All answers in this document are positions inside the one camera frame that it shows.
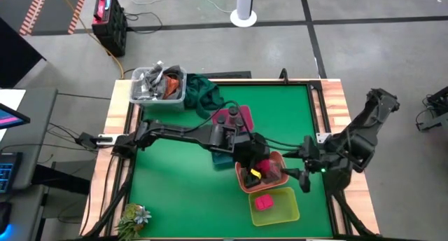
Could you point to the crumpled grey plastic packaging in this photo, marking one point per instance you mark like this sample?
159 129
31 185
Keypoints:
148 85

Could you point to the orange cloth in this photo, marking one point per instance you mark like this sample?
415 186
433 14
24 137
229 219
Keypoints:
171 87

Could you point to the succulent plant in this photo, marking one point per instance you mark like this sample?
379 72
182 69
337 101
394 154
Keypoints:
134 216

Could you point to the black post on table edge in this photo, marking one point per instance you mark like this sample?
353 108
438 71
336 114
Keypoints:
284 76

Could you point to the black computer mouse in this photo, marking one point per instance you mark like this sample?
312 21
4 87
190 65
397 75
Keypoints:
3 216

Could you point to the blue plastic tray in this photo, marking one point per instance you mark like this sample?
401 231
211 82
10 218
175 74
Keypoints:
222 159

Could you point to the yellow plastic tray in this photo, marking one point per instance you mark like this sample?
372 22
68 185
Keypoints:
285 209

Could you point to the white pole base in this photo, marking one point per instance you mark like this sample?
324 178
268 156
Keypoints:
244 3

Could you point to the pink spice box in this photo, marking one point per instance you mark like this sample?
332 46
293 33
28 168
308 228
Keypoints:
264 202

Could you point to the backlit keyboard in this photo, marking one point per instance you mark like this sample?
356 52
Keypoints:
7 172

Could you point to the orange plastic tray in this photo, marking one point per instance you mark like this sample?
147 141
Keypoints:
241 181

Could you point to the clear plastic storage bin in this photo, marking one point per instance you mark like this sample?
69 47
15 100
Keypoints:
157 103

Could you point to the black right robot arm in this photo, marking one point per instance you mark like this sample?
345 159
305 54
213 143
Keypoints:
357 143

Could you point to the dark green cloth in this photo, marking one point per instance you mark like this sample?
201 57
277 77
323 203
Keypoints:
203 94

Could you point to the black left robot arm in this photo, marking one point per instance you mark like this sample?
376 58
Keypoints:
182 134

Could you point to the white paper sheet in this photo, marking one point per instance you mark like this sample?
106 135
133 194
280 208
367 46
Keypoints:
10 97

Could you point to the computer monitor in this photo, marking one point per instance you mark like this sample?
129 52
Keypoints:
12 116

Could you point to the black and red power station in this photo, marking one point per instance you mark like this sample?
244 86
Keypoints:
110 24

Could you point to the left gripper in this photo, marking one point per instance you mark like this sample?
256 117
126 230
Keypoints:
255 150

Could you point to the magenta plastic tray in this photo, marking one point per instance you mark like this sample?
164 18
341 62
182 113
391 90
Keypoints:
248 113

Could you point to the grey desk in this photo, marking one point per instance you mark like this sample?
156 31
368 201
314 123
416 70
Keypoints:
35 129

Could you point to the black partition panel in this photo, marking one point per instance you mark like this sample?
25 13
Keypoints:
14 55

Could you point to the dark red spice box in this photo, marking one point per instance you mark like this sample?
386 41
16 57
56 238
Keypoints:
264 166

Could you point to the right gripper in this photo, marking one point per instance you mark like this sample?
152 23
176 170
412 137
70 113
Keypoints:
313 157

